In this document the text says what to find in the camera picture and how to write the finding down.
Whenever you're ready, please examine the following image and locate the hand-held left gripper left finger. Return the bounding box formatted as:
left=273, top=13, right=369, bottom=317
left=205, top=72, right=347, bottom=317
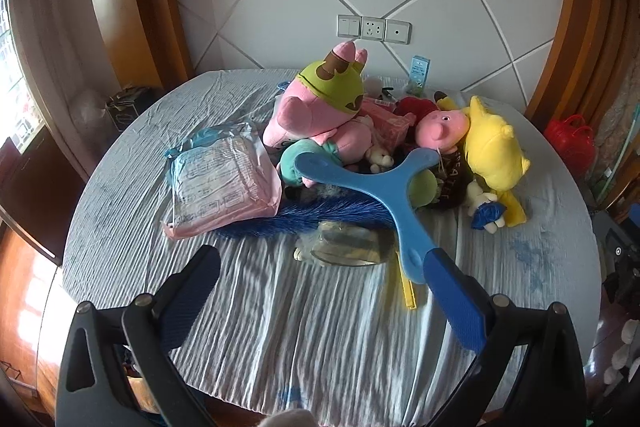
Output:
left=55, top=245, right=223, bottom=427

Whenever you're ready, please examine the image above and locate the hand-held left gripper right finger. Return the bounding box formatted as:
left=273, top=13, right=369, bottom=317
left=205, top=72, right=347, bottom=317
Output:
left=424, top=249, right=587, bottom=427

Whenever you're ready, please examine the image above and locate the blue three-armed boomerang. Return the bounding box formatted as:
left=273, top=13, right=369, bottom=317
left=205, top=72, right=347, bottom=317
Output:
left=294, top=146, right=455, bottom=284

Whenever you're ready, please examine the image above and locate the pink pig plush teal body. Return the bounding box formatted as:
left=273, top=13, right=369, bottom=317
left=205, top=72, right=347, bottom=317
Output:
left=278, top=139, right=351, bottom=188

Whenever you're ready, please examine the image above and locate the large pink plush green hat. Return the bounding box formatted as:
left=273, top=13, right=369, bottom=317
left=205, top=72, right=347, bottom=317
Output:
left=262, top=41, right=381, bottom=165

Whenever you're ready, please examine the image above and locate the yellow plastic stick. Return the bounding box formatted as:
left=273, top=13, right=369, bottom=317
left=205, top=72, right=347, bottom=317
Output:
left=397, top=257, right=418, bottom=310

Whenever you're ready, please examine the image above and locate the small teddy bear blue dress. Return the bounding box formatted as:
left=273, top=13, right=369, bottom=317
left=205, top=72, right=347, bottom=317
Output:
left=462, top=181, right=507, bottom=234

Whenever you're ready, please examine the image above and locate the crinkled bedsheet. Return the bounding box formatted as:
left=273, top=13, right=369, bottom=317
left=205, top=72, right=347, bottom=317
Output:
left=62, top=67, right=603, bottom=427

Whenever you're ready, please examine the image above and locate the green round plush toy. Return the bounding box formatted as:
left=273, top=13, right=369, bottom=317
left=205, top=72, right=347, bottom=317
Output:
left=407, top=169, right=441, bottom=210

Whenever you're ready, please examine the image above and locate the plastic bag with packet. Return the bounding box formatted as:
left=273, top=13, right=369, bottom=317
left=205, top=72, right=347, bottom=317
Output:
left=164, top=122, right=283, bottom=240

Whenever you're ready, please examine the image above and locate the blue bristle brush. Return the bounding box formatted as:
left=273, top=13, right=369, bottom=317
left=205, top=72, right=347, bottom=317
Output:
left=220, top=199, right=396, bottom=243

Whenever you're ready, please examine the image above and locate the yellow plush toy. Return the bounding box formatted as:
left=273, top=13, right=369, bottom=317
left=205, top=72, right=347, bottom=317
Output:
left=432, top=92, right=532, bottom=228

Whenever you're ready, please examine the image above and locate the small teddy bear yellow dress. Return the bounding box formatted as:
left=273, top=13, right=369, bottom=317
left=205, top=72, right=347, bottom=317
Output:
left=367, top=146, right=396, bottom=175

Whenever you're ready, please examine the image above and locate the pink pig plush red dress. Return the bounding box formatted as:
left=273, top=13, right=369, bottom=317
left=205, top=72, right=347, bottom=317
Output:
left=395, top=96, right=471, bottom=152

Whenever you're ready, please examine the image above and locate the black equipment stand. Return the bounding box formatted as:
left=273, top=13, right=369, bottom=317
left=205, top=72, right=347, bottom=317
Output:
left=600, top=209, right=640, bottom=308

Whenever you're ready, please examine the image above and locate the dark wooden cabinet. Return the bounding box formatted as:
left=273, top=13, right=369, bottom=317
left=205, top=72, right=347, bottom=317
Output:
left=0, top=127, right=86, bottom=268

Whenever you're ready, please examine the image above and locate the pink tissue pack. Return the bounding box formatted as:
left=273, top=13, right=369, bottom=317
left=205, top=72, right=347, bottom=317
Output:
left=362, top=99, right=416, bottom=148

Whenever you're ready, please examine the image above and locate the red plastic bag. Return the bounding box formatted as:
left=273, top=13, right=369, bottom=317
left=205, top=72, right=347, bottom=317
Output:
left=544, top=114, right=598, bottom=178

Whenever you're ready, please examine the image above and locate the dark box with framed label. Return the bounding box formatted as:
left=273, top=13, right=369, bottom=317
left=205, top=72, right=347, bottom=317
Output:
left=105, top=89, right=153, bottom=130

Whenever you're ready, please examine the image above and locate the small milk carton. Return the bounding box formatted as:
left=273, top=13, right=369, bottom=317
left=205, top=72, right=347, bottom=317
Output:
left=407, top=55, right=432, bottom=88

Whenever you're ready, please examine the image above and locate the white sheer curtain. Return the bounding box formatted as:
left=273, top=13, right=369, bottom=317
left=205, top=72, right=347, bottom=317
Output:
left=7, top=0, right=126, bottom=178

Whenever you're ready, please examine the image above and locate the white wall round-hole socket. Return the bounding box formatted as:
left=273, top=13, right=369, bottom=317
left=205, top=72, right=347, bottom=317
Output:
left=385, top=18, right=412, bottom=45

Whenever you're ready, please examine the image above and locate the white wall power socket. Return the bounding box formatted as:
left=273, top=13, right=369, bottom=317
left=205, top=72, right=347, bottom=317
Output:
left=361, top=16, right=387, bottom=42

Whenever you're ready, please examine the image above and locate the white wall light switch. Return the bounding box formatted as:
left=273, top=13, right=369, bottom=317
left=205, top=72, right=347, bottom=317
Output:
left=336, top=14, right=362, bottom=40

